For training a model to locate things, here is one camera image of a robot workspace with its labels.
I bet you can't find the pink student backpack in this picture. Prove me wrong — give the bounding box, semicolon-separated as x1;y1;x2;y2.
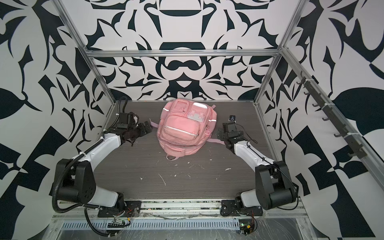
150;99;225;161

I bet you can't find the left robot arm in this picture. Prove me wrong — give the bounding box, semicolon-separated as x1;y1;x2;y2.
50;97;152;214

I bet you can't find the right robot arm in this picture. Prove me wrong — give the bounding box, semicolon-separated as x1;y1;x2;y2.
218;122;299;210

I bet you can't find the right circuit board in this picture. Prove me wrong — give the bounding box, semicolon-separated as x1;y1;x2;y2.
240;218;258;236

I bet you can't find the circuit board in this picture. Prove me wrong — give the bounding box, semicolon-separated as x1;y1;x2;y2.
107;218;131;229
240;218;258;236

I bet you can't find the left circuit board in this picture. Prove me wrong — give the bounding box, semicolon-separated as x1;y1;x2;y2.
107;218;131;229

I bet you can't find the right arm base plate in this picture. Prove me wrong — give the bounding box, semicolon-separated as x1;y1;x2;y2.
220;200;263;217

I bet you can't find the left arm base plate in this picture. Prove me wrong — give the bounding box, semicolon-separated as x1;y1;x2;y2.
98;201;142;218

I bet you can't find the aluminium frame rail front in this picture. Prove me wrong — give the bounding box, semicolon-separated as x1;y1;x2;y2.
52;197;310;221

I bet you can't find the left base black cable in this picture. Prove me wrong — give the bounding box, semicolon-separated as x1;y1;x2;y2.
83;206;121;238

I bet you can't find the wall hook rail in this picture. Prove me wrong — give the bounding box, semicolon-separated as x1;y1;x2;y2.
300;77;368;159

